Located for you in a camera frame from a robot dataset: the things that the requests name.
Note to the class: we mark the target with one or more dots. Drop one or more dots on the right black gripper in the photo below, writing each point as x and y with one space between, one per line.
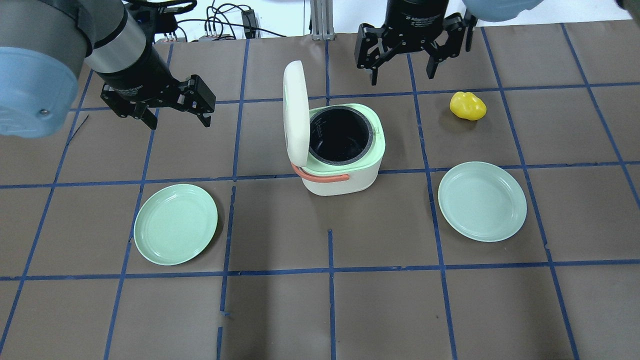
414 15

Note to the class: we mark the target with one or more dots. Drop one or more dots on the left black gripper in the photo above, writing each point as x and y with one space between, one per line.
136 71

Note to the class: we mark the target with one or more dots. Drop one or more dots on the white rice cooker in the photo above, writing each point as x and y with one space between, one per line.
335 149

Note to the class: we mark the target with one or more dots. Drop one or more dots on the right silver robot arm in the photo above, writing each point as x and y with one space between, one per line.
493 11

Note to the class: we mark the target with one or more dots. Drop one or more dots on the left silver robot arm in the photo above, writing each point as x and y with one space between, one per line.
45 43

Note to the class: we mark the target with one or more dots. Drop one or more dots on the yellow toy bell pepper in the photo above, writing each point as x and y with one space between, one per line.
466 105

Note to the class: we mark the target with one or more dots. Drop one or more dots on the green plate far side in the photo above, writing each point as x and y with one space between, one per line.
175 224

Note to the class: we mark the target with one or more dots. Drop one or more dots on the green plate near pepper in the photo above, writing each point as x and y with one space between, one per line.
482 201

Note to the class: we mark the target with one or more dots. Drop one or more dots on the aluminium frame post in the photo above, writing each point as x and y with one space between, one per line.
321 20

